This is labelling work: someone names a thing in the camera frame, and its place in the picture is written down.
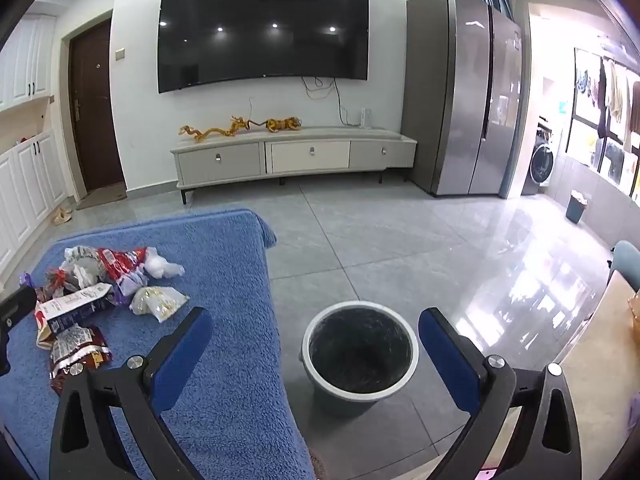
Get small grey trash can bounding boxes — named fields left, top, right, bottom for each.
left=566, top=190, right=589, bottom=224

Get white television cabinet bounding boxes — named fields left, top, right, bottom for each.
left=170, top=126, right=418, bottom=205

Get silver refrigerator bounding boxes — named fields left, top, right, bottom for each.
left=400, top=0, right=523, bottom=197

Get red snack wrapper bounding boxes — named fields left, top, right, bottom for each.
left=96, top=246, right=151, bottom=283

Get black hanging garment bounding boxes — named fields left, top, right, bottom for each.
left=595, top=62, right=609, bottom=139

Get purple wrapper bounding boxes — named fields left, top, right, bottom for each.
left=112, top=269, right=148, bottom=306

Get white plastic bag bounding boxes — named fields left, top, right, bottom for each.
left=144, top=255, right=186, bottom=279

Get blue carpet mat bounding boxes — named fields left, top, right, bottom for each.
left=0, top=208, right=317, bottom=480

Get golden dragon toy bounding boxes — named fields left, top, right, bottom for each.
left=179, top=116, right=266, bottom=142

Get grey washing machine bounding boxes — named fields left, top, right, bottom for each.
left=521, top=129, right=555, bottom=196

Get pale blue chair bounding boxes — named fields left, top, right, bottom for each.
left=609, top=240, right=640, bottom=293

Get black wall television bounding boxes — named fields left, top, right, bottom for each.
left=158, top=0, right=370, bottom=94

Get dark red snack bag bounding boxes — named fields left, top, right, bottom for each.
left=49, top=324, right=114, bottom=391

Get grey doormat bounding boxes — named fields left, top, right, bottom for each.
left=76, top=183, right=128, bottom=211

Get clear bag with yellow contents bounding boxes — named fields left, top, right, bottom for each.
left=129, top=286, right=191, bottom=324

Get television cables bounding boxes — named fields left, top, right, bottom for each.
left=300, top=76, right=351, bottom=125

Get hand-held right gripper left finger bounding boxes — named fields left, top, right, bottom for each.
left=49, top=306, right=214, bottom=480

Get grey plastic bucket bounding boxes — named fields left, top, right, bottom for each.
left=300, top=301, right=420, bottom=417

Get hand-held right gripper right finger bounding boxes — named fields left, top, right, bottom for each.
left=418, top=307, right=593, bottom=480

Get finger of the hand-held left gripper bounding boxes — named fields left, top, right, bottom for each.
left=0, top=286, right=39, bottom=377

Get white cabinet unit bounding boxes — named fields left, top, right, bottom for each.
left=0, top=12, right=69, bottom=271

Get orange tiger toy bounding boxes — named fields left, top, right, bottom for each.
left=265, top=117, right=304, bottom=134

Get dark brown door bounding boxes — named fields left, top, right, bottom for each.
left=67, top=19, right=126, bottom=193

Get white and blue carton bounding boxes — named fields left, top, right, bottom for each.
left=34, top=282, right=113, bottom=335

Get clear printed wrapper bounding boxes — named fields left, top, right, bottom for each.
left=62, top=245, right=107, bottom=291

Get red colourful snack bag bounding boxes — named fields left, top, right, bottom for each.
left=46, top=269, right=76, bottom=303

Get beige hanging towel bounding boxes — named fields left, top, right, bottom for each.
left=605, top=60, right=632, bottom=144

